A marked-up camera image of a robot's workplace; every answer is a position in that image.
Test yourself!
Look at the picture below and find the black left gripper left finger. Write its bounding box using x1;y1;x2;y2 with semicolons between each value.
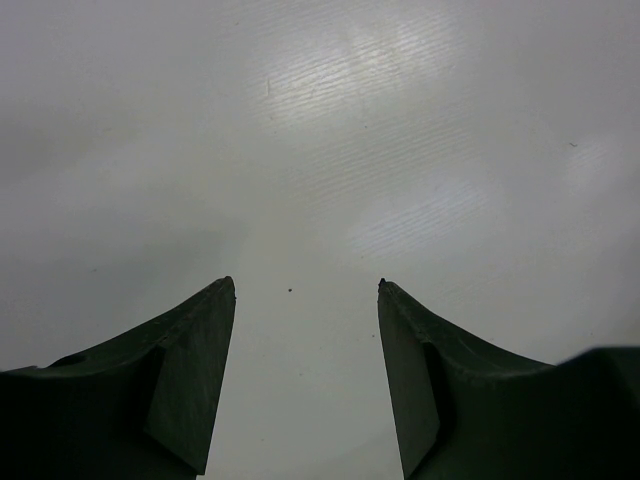
1;277;236;479

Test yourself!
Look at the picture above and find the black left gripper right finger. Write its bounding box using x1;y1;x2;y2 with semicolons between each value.
377;280;639;479

